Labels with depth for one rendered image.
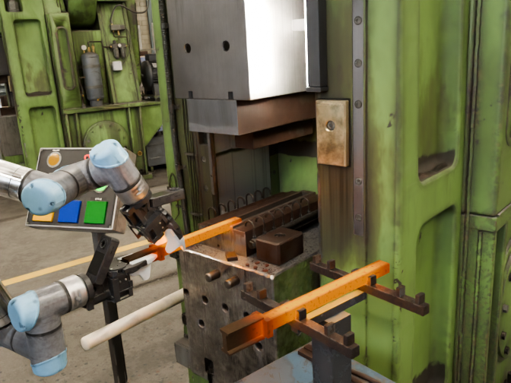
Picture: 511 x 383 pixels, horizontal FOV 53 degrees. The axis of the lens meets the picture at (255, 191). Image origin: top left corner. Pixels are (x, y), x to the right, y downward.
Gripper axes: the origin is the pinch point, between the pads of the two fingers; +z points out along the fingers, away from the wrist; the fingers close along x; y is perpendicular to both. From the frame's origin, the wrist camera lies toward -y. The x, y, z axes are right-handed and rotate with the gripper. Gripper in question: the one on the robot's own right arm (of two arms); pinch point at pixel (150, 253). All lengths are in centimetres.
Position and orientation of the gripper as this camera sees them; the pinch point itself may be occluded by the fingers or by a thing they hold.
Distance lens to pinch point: 135.3
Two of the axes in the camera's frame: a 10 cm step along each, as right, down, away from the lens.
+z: 6.6, -2.3, 7.2
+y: 0.5, 9.6, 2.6
